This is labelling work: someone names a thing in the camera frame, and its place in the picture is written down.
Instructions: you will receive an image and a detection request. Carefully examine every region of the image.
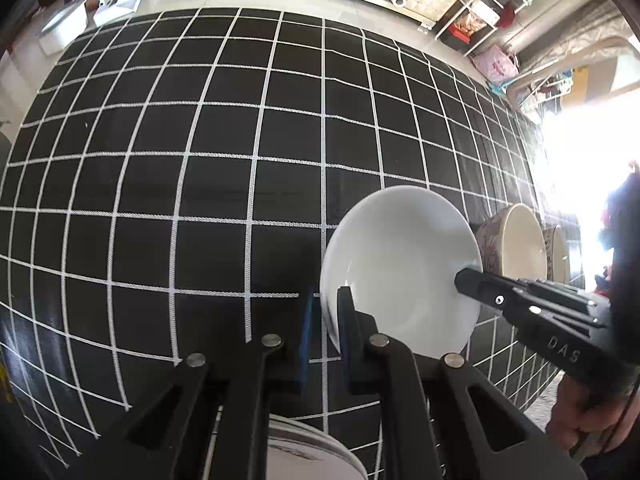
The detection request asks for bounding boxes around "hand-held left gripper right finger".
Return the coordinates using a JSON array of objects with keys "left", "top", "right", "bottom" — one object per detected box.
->
[{"left": 336, "top": 285, "right": 588, "bottom": 480}]

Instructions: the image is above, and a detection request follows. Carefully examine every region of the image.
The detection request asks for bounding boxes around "white mop bucket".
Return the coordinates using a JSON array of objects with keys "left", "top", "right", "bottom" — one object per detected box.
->
[{"left": 37, "top": 0, "right": 88, "bottom": 56}]

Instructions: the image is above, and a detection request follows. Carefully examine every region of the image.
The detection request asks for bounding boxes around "person's right hand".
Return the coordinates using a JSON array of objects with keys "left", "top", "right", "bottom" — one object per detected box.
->
[{"left": 546, "top": 376, "right": 622, "bottom": 462}]

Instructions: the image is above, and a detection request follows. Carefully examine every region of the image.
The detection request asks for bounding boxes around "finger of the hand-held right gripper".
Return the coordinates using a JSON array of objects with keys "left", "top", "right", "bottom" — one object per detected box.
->
[{"left": 454, "top": 267, "right": 611, "bottom": 329}]

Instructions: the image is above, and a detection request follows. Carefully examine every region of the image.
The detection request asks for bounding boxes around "blue patterned rim bowl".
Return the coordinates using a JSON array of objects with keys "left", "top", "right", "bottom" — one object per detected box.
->
[{"left": 542, "top": 224, "right": 572, "bottom": 286}]

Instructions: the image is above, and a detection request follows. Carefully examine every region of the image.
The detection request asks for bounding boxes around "white bowl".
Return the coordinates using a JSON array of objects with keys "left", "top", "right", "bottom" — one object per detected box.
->
[{"left": 319, "top": 185, "right": 484, "bottom": 361}]

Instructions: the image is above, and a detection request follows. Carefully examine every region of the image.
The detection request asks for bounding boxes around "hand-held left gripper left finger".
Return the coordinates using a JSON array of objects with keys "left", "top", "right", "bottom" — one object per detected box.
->
[{"left": 65, "top": 292, "right": 321, "bottom": 480}]

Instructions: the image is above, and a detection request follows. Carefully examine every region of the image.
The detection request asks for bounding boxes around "plain white plate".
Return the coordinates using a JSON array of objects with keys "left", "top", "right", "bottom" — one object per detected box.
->
[{"left": 269, "top": 412, "right": 369, "bottom": 480}]

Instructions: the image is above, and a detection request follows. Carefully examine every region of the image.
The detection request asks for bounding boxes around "pink bag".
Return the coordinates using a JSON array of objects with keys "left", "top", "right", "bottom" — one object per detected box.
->
[{"left": 472, "top": 44, "right": 521, "bottom": 86}]

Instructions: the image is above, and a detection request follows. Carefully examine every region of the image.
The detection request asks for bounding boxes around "white dustpan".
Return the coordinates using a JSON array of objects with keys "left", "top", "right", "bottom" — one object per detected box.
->
[{"left": 92, "top": 0, "right": 141, "bottom": 26}]

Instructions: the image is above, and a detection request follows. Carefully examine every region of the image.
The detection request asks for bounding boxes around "standing mirror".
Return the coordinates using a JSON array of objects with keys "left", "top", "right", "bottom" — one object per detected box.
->
[{"left": 505, "top": 37, "right": 640, "bottom": 111}]

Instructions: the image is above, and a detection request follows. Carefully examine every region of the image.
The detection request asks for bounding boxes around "cream bowl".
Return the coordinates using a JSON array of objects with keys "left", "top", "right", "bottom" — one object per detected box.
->
[{"left": 475, "top": 203, "right": 549, "bottom": 281}]

